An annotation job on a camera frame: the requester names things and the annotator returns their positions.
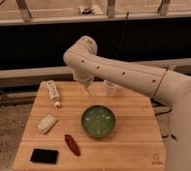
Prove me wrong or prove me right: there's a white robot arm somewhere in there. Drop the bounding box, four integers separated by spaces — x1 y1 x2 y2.
63 36 191 171

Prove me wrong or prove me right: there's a white plastic bottle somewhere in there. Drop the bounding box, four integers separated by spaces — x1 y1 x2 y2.
46 80 61 108

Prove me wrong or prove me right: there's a green ceramic bowl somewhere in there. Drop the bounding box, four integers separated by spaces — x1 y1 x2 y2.
81 105 116 138

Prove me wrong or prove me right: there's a translucent plastic cup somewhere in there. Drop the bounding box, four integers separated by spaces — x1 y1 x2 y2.
104 80 118 97

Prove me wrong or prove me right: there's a red chili pepper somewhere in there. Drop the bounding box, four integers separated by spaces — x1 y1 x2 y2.
65 134 81 156

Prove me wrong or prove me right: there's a black smartphone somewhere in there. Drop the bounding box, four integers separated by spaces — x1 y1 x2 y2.
30 148 59 164

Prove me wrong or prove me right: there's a black hanging cable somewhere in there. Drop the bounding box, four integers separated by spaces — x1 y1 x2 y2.
113 9 130 61

